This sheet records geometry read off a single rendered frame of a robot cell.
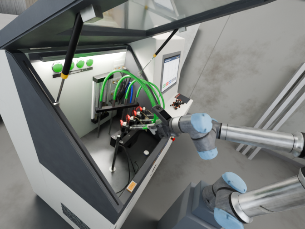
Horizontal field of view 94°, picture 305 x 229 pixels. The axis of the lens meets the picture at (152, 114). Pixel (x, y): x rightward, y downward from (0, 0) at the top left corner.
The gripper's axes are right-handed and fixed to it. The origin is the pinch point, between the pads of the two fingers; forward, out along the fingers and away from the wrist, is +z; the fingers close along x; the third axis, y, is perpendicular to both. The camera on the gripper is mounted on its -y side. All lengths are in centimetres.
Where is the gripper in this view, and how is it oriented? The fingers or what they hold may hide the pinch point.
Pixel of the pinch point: (149, 123)
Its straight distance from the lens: 80.0
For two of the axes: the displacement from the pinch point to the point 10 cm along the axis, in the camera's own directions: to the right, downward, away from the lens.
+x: 6.8, -4.7, 5.7
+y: 4.4, 8.8, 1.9
